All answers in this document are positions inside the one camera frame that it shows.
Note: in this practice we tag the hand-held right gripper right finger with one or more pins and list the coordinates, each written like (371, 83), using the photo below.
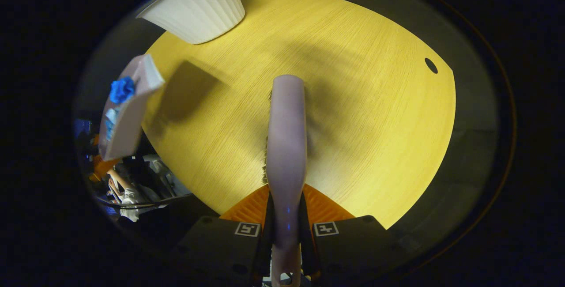
(348, 247)

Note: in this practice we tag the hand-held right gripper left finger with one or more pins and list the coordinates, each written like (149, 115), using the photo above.
(220, 245)

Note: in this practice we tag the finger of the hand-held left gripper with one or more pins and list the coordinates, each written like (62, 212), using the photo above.
(101, 168)

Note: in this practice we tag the pale purple dustpan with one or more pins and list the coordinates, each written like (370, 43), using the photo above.
(128, 119)

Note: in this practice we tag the pale purple small broom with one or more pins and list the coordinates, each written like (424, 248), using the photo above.
(287, 145)

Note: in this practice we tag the white ribbed garbage bin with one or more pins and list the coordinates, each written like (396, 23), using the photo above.
(198, 9)

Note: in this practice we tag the person's white clothing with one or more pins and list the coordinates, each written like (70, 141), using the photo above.
(132, 198)

